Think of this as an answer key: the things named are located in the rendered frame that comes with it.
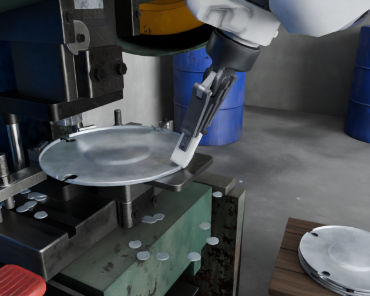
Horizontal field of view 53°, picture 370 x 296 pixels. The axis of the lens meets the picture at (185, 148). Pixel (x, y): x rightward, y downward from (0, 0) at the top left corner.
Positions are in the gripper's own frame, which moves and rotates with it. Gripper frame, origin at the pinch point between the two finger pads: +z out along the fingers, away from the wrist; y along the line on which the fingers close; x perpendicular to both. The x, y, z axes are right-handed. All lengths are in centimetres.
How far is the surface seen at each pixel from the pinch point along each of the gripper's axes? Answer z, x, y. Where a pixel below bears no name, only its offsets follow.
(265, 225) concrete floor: 78, -26, 109
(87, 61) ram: -5.8, 20.8, -3.9
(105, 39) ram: -7.3, 24.2, 4.5
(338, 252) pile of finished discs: 29, -42, 45
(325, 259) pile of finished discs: 30, -40, 41
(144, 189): 13.9, 4.2, 1.2
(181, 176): 3.2, -2.4, -3.3
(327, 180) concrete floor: 69, -46, 176
